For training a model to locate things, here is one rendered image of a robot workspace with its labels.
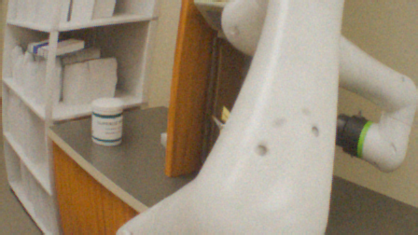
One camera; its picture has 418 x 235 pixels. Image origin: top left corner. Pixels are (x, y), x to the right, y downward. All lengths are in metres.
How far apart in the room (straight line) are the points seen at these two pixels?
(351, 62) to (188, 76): 0.79
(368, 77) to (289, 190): 0.55
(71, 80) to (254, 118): 1.95
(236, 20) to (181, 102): 0.82
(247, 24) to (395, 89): 0.38
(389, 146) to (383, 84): 0.15
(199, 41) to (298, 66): 1.08
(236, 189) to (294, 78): 0.12
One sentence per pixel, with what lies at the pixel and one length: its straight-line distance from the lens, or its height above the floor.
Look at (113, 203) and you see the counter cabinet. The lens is 1.60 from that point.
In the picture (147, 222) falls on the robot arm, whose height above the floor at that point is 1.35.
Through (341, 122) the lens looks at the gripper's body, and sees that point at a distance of 1.06.
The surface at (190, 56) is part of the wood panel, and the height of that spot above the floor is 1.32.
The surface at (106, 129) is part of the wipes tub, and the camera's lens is 1.77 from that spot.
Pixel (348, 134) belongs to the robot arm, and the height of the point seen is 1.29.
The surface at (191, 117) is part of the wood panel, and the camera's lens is 1.56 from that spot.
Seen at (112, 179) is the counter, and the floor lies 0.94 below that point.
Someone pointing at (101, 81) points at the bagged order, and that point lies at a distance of 2.43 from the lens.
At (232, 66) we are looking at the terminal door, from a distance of 1.33.
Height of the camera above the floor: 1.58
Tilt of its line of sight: 17 degrees down
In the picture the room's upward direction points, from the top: 6 degrees clockwise
